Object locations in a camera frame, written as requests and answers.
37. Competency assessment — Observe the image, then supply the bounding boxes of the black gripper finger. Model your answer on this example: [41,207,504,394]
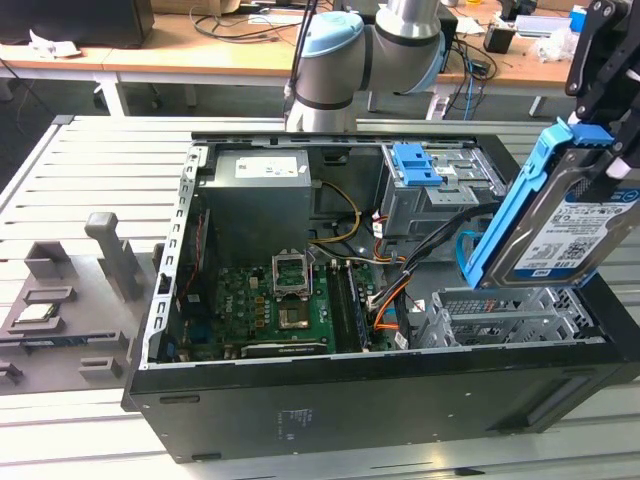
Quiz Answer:
[587,49,640,201]
[563,12,626,126]

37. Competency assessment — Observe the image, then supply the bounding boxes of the hard disk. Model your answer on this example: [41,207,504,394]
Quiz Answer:
[462,117,640,292]

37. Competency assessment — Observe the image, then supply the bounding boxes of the grey metal disk bay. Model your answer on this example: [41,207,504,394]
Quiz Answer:
[412,287,576,349]

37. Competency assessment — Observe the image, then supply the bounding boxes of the clear plastic bags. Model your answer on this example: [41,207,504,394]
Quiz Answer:
[531,27,575,65]

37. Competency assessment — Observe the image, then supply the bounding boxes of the blue and white box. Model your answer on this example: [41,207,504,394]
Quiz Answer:
[568,4,592,32]

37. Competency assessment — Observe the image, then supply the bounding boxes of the white flat box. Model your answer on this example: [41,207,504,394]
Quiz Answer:
[513,14,567,39]

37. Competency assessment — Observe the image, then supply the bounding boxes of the small black box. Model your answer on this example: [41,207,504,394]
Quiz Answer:
[482,24,517,54]

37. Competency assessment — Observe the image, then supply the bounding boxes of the black computer tower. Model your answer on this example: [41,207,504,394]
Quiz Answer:
[439,4,459,74]

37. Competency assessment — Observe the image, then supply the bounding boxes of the blue drive latch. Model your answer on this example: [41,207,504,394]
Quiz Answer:
[392,142,444,188]

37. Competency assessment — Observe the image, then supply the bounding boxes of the grey metal drive cage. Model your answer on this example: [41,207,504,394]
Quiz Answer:
[377,144,507,242]

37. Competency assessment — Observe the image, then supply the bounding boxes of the black RAM slot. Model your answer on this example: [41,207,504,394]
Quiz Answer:
[344,267,369,350]
[325,263,351,354]
[333,263,360,353]

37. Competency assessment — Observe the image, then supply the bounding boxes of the grey power supply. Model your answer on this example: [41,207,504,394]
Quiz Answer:
[199,149,314,252]

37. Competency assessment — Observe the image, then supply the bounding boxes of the metal socket cover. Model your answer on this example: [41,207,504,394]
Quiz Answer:
[269,247,316,302]

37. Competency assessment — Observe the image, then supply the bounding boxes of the wooden desk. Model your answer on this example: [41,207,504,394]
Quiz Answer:
[0,9,640,119]

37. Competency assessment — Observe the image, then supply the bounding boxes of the CPU socket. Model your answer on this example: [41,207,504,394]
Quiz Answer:
[276,297,315,332]

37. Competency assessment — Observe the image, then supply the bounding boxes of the black PC case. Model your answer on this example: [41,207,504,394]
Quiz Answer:
[121,130,640,464]

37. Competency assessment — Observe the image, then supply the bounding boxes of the black graphics card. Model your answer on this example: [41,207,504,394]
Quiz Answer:
[239,339,331,359]

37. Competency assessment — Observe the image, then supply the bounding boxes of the green motherboard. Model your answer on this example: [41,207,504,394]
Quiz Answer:
[177,262,401,361]

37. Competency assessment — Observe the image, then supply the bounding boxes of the large black box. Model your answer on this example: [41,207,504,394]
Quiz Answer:
[0,0,155,49]

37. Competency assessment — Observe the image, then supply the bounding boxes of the crumpled white paper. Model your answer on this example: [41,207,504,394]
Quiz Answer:
[27,29,82,59]

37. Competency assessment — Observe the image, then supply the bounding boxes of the grey parts rack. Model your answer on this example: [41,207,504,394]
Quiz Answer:
[0,212,151,396]

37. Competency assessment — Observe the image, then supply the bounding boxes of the silver CPU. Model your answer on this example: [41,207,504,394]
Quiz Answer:
[14,301,62,327]

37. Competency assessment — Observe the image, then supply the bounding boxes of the thin blue cable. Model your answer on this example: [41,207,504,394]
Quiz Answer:
[463,58,477,122]

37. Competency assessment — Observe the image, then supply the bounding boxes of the blue data wire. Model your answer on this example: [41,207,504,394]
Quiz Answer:
[455,227,482,281]

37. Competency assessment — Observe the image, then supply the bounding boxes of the black sleeved wire bundle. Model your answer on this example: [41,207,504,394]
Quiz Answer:
[367,199,501,314]

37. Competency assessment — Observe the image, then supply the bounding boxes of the yellow power wires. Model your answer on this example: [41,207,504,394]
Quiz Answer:
[309,180,363,247]

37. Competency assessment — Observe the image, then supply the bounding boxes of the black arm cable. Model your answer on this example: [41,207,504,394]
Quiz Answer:
[282,0,321,119]

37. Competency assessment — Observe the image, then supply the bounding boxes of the orange wire bundle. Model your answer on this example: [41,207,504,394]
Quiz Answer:
[371,277,412,332]

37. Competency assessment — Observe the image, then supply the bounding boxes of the red and black wire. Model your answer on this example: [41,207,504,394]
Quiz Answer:
[176,210,210,302]

